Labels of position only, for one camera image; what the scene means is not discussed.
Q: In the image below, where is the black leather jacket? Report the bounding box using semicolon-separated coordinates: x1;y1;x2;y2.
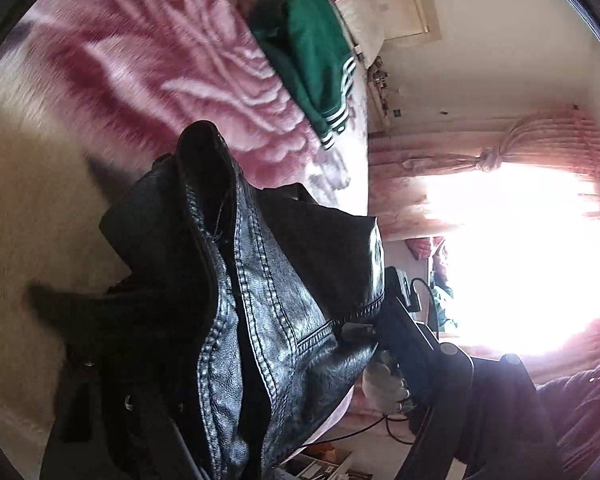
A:
28;122;384;479

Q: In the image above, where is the white pillow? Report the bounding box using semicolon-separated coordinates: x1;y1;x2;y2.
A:
336;0;386;68

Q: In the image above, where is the clothes pile on windowsill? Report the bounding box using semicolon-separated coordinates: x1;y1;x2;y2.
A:
405;236;458;334

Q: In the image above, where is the beige wooden headboard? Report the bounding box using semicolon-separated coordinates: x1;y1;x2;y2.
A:
375;0;441;48

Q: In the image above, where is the white bedside table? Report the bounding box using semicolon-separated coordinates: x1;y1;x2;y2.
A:
366;55;400;134

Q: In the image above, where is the pink floral curtain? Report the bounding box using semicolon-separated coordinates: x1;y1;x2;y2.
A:
368;106;600;240

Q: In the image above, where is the green folded striped garment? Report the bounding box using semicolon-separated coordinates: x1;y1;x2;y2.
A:
247;0;358;150

